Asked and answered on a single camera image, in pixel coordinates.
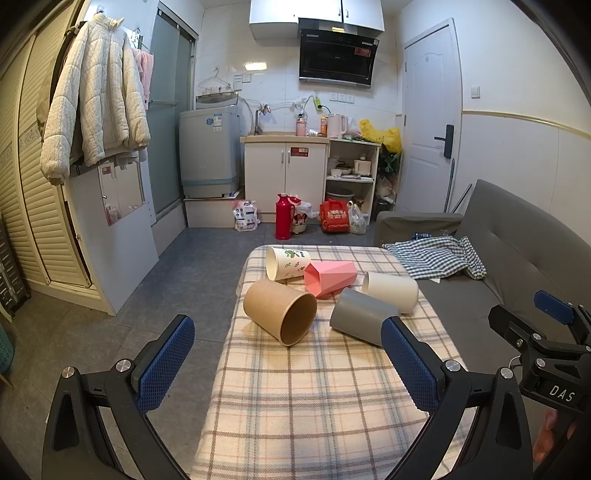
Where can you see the white raised step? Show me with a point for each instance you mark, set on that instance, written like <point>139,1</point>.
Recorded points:
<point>207,212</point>

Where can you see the red shopping bag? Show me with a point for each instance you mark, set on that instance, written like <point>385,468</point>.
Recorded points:
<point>335,217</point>

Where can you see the metal faucet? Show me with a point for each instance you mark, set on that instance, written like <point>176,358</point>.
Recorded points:
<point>259,115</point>

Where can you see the orange bottle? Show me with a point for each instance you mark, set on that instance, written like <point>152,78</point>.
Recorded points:
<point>323,125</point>
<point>301,125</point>

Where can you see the grey cup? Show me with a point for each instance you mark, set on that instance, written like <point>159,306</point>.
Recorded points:
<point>355,316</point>

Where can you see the white light switch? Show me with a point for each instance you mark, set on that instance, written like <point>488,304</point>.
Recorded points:
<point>475,91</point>

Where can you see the dark crate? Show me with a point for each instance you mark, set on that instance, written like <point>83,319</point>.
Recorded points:
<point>11,277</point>

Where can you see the white jug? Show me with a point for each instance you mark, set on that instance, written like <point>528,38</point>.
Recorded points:
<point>362,167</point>

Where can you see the blue checked cloth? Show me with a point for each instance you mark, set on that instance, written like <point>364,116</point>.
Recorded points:
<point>438,258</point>

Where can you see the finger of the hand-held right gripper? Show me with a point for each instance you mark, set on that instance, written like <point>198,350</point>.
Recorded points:
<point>554,307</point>
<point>510,325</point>

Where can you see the white wall sockets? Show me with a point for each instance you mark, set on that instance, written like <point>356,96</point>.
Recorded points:
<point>342,98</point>

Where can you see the black range hood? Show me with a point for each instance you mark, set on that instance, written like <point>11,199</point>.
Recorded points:
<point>334,55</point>

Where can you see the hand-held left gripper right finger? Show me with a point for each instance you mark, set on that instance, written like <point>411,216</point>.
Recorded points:
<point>408,364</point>

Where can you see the mop poles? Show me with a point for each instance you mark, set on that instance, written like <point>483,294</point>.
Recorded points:
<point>450,184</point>

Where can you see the grey basin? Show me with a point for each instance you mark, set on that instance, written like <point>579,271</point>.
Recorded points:
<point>339,193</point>

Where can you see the white quilted jacket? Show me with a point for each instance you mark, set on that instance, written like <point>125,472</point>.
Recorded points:
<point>92,92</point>

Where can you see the cream cup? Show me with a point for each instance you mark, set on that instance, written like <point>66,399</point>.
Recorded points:
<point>392,290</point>

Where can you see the white sink cabinet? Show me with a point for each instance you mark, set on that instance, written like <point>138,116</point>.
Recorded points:
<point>286,175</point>

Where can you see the wall mirror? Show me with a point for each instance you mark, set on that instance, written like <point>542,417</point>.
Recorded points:
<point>122,189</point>

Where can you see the person's right hand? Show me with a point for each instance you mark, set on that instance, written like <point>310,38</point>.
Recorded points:
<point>549,436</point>

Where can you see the white electric kettle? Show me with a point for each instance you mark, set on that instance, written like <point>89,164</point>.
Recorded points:
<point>337,127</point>

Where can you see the plaid tablecloth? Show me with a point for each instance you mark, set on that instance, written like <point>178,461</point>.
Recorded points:
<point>300,406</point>

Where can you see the yellow plastic bag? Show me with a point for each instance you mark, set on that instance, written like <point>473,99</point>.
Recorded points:
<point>383,136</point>

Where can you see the white open shelf unit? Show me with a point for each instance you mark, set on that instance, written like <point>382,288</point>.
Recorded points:
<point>374,184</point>

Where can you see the pink hanging cloth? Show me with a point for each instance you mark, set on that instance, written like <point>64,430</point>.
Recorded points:
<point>147,78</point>

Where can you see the cartoon mouse print bag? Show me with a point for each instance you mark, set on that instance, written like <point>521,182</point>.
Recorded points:
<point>302,219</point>

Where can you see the grey washing machine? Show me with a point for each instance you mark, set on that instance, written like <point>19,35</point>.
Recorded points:
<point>207,147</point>

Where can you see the frosted glass sliding door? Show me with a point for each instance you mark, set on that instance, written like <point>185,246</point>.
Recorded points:
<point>168,115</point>

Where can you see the white door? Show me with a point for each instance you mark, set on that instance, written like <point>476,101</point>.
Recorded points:
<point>427,92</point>

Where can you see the green plant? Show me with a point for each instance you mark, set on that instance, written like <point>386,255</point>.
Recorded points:
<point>388,166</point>

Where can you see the white cup with green print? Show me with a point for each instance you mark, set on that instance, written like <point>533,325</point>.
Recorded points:
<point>288,264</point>

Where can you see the white plastic bag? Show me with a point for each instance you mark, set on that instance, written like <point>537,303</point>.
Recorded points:
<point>358,220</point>

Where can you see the white louvered wardrobe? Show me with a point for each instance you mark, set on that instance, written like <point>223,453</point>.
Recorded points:
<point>27,184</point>

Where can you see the grey sofa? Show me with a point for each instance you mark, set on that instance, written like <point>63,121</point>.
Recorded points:
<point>508,240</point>

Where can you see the white refill pack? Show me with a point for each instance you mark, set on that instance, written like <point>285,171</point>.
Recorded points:
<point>244,216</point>

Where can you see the white wall cabinet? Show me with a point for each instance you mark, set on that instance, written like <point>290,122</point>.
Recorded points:
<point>277,14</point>

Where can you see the pink faceted cup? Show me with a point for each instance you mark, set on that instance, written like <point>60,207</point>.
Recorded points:
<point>330,277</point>

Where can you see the red thermos flask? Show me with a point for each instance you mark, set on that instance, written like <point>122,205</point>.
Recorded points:
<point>285,217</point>

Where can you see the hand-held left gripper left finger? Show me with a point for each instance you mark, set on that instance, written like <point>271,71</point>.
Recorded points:
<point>167,364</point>

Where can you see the brown paper cup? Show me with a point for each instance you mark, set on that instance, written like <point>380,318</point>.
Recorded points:
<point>279,311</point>

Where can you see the teal basket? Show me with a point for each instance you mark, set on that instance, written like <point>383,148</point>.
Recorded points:
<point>5,348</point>

